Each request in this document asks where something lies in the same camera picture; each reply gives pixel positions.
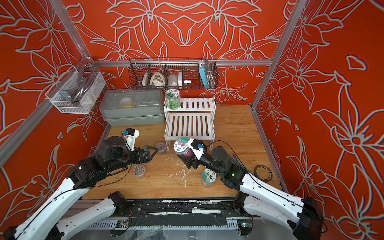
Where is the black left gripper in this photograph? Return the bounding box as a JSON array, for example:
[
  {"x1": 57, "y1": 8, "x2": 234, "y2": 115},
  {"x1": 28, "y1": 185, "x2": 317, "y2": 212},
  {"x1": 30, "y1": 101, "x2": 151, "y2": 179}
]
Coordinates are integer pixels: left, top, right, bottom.
[{"x1": 108, "y1": 145, "x2": 160, "y2": 173}]

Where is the seed jar pink flower lid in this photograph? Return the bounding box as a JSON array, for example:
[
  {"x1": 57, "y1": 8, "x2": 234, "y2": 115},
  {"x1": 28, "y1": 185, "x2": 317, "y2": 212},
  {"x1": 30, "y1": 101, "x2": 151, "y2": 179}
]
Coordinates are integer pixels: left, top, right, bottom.
[{"x1": 174, "y1": 137, "x2": 195, "y2": 158}]

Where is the seed jar radish lid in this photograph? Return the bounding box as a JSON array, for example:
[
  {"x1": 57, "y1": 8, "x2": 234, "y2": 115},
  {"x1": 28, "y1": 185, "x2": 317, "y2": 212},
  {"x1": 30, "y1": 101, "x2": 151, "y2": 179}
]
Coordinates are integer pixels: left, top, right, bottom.
[{"x1": 201, "y1": 169, "x2": 218, "y2": 188}]

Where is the white slatted two-tier shelf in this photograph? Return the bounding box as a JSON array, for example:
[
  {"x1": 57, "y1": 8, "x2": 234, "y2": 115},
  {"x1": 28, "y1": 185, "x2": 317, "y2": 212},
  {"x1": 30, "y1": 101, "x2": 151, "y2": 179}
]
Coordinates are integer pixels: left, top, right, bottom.
[{"x1": 164, "y1": 98, "x2": 217, "y2": 149}]

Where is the seed jar green tree lid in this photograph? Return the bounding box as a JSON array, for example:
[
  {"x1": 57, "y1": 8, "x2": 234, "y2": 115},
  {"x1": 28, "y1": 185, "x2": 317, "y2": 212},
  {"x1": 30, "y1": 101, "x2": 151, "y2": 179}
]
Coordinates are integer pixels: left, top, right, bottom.
[{"x1": 165, "y1": 89, "x2": 181, "y2": 110}]

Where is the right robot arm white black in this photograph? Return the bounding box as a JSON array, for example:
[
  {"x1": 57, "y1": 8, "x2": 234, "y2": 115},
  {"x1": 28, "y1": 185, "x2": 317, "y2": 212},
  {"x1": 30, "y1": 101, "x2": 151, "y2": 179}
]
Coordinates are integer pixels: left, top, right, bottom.
[{"x1": 174, "y1": 144, "x2": 324, "y2": 240}]

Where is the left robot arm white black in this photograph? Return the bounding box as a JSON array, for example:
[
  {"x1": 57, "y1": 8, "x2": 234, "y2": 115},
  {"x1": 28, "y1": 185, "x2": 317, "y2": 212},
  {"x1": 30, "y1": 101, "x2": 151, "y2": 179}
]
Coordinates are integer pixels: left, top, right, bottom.
[{"x1": 3, "y1": 137, "x2": 158, "y2": 240}]

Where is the small clear cup back left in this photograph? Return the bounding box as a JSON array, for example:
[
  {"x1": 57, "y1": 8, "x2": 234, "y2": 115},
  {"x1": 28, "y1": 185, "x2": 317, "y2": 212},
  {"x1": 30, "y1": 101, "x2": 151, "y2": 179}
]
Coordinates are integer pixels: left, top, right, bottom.
[{"x1": 156, "y1": 142, "x2": 167, "y2": 155}]

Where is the small clear cup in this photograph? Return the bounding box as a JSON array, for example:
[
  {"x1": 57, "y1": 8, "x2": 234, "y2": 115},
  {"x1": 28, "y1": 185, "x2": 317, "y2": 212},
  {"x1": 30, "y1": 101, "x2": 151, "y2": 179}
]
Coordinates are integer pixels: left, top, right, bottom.
[
  {"x1": 156, "y1": 142, "x2": 167, "y2": 155},
  {"x1": 133, "y1": 165, "x2": 147, "y2": 179}
]

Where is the small clear cup front left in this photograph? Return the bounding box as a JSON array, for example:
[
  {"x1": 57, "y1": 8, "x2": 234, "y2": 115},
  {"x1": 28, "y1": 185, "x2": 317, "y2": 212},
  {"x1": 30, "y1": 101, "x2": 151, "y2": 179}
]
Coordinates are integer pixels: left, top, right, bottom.
[{"x1": 133, "y1": 165, "x2": 147, "y2": 179}]

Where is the green plastic storage box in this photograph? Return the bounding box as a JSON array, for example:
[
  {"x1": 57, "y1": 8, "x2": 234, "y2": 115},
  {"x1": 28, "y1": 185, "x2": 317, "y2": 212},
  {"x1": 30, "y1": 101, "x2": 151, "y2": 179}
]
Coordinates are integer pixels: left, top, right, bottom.
[{"x1": 99, "y1": 89, "x2": 165, "y2": 127}]

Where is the white cloth bundle in basket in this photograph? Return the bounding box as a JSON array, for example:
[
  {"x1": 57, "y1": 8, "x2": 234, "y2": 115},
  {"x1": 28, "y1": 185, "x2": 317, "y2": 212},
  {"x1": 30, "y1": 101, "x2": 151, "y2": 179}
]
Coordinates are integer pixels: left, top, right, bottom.
[{"x1": 150, "y1": 72, "x2": 166, "y2": 88}]

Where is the light blue box in basket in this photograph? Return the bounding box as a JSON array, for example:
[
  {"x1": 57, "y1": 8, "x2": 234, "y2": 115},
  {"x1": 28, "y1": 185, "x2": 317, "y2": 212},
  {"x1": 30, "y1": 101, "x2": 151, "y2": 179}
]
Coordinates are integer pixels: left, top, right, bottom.
[{"x1": 198, "y1": 60, "x2": 209, "y2": 89}]

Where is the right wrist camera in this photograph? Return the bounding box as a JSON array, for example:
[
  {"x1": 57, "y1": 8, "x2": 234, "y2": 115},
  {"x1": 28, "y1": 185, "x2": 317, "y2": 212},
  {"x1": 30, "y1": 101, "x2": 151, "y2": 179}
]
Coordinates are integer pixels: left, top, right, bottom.
[{"x1": 188, "y1": 139, "x2": 205, "y2": 160}]

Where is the green cable tie bundle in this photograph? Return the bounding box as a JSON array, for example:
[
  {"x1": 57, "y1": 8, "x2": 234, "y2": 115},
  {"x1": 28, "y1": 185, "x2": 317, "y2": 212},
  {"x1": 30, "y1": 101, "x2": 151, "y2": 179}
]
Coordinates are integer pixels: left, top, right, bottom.
[{"x1": 233, "y1": 155, "x2": 244, "y2": 168}]

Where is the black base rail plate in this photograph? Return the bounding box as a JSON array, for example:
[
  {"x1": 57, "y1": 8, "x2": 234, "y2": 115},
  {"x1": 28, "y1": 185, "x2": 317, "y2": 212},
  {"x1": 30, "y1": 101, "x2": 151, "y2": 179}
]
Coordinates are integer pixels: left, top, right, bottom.
[{"x1": 110, "y1": 197, "x2": 255, "y2": 219}]

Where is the black wire wall basket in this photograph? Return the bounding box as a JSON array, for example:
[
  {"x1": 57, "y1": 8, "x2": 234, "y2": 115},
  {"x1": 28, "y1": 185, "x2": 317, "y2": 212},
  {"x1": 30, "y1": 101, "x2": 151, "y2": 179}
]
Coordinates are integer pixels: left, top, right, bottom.
[{"x1": 129, "y1": 58, "x2": 219, "y2": 90}]

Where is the clear plastic wall basket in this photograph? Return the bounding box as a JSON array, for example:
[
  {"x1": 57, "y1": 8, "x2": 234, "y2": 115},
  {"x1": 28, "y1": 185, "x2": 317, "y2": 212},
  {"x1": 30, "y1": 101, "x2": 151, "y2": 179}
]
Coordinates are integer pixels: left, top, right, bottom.
[{"x1": 46, "y1": 67, "x2": 106, "y2": 115}]

